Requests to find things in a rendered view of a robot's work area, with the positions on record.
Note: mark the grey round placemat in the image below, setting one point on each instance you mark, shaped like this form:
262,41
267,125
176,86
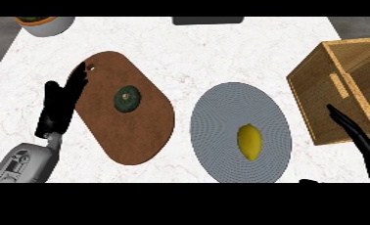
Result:
237,131

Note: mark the tan wicker basket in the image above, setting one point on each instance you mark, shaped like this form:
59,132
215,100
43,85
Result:
332,88

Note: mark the dark grey flat appliance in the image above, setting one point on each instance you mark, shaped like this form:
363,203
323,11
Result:
207,20

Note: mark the yellow lemon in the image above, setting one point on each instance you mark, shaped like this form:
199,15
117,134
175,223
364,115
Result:
250,142

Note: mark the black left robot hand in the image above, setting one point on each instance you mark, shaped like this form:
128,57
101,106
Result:
58,105

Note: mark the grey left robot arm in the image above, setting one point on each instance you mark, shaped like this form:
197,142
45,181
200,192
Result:
28,160

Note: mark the grey pot with plant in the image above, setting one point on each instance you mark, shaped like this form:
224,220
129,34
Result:
45,25

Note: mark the dark green round vegetable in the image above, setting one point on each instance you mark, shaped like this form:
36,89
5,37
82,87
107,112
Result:
128,98

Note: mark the brown wooden cutting board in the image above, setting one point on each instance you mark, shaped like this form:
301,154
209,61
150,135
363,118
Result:
126,106

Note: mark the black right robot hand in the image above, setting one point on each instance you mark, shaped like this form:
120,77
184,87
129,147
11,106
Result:
357,132

